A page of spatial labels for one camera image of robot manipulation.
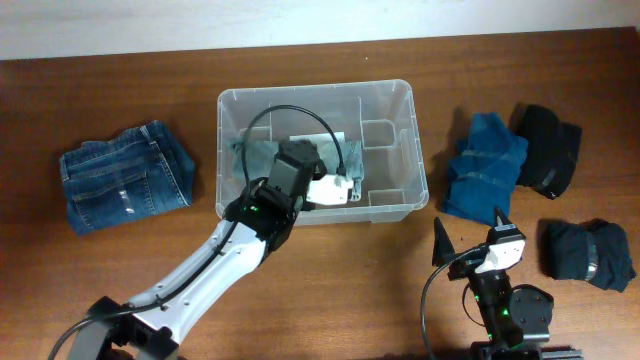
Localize teal blue shirt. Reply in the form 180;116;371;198
442;113;529;226

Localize dark navy folded garment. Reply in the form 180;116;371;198
540;219;637;293

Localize light blue jeans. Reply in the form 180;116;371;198
230;138;365;181

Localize clear plastic storage bin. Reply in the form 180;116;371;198
215;79;429;226

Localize dark blue jeans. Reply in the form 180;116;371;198
59;121;196;235

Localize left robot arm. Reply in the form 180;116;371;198
67;137;362;359

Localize white label in bin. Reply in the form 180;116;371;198
289;132;345;143

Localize black folded garment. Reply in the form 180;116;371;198
516;105;583;200

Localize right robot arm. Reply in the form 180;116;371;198
420;207;583;360

